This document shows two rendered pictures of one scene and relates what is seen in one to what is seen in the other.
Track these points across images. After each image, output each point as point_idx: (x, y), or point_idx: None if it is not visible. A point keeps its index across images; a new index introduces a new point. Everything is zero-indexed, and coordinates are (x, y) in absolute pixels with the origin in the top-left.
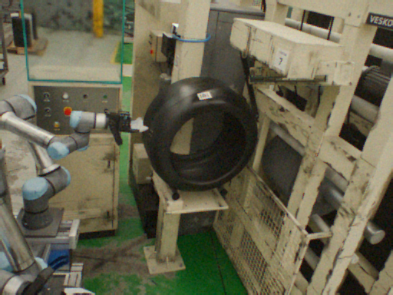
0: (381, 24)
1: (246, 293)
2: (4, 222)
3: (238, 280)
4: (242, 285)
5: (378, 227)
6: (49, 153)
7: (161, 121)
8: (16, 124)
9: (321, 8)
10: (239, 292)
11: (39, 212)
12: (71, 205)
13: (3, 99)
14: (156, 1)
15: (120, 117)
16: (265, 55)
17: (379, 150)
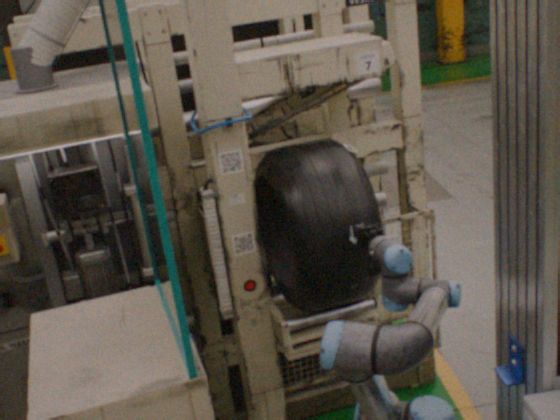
0: (365, 2)
1: (335, 412)
2: None
3: (311, 419)
4: (321, 416)
5: (377, 191)
6: (458, 301)
7: (372, 203)
8: (431, 317)
9: (273, 13)
10: (334, 418)
11: None
12: None
13: (367, 336)
14: (108, 104)
15: (379, 225)
16: (335, 73)
17: (417, 99)
